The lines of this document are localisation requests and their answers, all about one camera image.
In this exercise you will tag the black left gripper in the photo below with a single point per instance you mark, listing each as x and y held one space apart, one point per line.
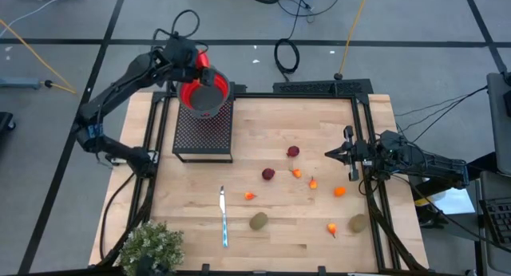
181 54

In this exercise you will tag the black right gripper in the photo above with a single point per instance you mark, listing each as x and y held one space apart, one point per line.
365 153

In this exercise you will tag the red mango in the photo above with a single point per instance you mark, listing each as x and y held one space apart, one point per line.
202 60

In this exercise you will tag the red collapsible colander grey rim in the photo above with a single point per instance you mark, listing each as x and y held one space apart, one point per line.
191 94

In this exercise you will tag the orange tangerine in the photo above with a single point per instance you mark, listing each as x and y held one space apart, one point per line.
339 191

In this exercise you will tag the small orange pepper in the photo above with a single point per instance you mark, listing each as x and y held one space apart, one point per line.
250 195
313 184
331 229
296 173

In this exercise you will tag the dark red plum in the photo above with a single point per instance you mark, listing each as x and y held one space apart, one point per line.
268 174
293 151

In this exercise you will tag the brown kiwi fruit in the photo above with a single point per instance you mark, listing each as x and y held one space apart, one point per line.
358 223
258 221

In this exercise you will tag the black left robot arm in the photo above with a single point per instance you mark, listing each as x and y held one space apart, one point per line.
116 88

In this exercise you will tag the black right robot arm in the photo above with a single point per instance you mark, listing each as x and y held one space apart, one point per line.
431 164

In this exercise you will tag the black perforated metal shelf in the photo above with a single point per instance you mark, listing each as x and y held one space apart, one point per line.
203 134

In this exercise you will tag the black perforated block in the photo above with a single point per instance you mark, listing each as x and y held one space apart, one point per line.
311 87

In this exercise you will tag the wooden table with black edge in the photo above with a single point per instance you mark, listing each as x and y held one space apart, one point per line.
279 95

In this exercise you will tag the white sheet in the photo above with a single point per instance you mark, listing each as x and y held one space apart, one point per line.
451 200

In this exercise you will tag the grey cabinet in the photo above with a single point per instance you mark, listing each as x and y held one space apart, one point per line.
501 120

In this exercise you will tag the black keyboard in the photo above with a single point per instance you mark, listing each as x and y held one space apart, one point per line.
499 222

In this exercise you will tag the green potted plant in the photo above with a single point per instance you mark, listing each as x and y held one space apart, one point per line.
151 244

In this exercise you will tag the grey stand base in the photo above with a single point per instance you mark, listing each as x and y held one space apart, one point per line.
20 83

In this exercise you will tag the black caster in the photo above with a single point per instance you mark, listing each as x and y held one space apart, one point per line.
6 120

